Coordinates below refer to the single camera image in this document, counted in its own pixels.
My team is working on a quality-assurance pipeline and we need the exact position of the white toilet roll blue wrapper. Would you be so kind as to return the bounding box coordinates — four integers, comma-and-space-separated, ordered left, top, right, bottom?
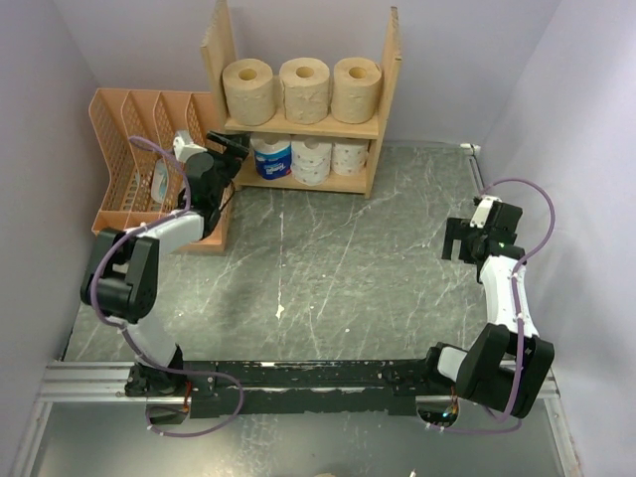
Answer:
250, 132, 292, 180

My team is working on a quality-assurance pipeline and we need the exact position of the beige toilet roll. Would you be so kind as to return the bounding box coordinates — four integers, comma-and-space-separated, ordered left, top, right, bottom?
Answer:
279, 58, 331, 125
330, 57, 383, 124
222, 59, 276, 126

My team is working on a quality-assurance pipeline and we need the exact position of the white dotted toilet roll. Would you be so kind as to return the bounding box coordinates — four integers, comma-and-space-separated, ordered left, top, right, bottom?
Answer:
291, 135, 332, 186

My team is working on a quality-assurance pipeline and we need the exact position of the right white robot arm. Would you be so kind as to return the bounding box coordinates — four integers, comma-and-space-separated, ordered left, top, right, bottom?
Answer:
421, 196, 555, 419

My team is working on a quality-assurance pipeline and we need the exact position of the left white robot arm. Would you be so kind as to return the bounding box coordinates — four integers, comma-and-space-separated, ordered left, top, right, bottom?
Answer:
79, 131, 249, 397

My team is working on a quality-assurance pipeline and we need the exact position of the wooden two-tier shelf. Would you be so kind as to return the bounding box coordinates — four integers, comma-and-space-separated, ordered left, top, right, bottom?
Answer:
199, 0, 403, 199

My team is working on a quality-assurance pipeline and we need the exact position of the blue correction tape pack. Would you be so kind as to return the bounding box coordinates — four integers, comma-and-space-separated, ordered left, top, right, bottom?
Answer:
150, 159, 170, 204

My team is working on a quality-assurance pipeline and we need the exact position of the orange plastic desk organizer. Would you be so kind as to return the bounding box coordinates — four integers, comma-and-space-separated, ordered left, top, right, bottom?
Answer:
88, 88, 220, 233

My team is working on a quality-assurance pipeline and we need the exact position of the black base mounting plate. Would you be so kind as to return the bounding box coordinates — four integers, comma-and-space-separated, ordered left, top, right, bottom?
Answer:
124, 357, 458, 418

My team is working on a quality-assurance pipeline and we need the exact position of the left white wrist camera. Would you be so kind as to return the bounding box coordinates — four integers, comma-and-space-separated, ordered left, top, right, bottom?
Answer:
173, 130, 207, 164

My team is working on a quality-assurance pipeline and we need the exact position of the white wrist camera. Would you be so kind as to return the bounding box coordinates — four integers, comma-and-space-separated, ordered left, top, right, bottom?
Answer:
173, 130, 207, 164
469, 195, 501, 229

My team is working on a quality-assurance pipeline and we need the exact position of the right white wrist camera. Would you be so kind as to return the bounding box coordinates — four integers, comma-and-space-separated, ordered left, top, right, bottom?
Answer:
469, 195, 501, 229

